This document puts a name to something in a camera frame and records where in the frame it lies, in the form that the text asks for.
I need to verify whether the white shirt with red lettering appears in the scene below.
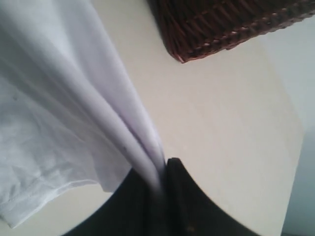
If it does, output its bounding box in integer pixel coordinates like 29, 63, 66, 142
0, 0, 165, 228

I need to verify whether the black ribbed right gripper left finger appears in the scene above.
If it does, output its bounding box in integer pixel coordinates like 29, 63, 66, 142
65, 169, 162, 236

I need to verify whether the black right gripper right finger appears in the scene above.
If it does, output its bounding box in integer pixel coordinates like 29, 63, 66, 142
159, 158, 291, 236

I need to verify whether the brown wicker laundry basket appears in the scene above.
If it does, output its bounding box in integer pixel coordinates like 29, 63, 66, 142
147, 0, 315, 63

